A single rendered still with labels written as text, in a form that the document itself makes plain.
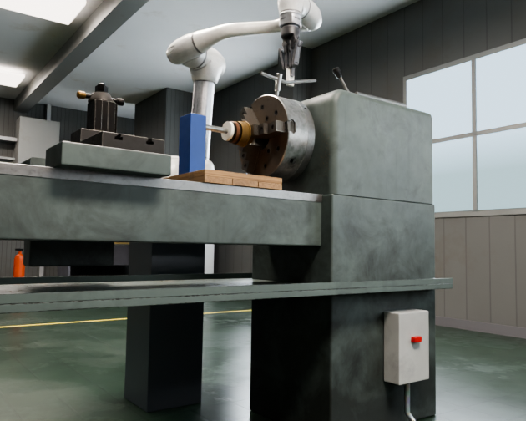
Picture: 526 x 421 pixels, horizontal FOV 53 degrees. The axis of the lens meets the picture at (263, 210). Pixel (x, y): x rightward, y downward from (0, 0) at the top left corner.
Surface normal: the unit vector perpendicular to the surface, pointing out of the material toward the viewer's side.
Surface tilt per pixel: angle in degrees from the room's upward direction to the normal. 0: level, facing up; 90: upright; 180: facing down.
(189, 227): 90
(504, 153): 90
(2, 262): 90
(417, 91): 90
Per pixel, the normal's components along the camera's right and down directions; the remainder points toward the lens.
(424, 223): 0.60, -0.04
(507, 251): -0.81, -0.06
